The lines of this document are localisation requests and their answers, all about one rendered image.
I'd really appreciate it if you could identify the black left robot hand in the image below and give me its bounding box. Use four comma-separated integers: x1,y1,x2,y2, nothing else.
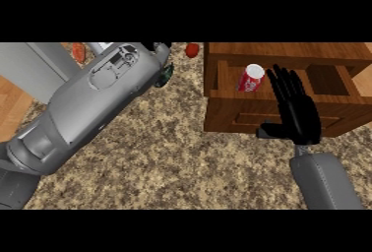
138,41,172,52

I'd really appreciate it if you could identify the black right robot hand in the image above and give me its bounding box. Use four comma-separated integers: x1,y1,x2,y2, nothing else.
255,63,323,146

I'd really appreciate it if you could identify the wooden drawer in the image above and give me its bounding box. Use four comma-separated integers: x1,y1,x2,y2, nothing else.
202,59,372,138

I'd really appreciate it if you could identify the red and white can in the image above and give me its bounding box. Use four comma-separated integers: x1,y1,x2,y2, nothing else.
234,63,265,94

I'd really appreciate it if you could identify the red round fruit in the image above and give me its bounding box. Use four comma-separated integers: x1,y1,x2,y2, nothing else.
184,42,200,59

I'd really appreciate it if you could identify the dark green object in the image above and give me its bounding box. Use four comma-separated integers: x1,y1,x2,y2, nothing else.
153,62,175,89

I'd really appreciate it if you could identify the orange oblong vegetable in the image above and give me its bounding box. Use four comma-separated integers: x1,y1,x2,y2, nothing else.
70,42,86,64

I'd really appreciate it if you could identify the wooden cabinet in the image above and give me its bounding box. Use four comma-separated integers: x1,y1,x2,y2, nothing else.
202,41,372,97

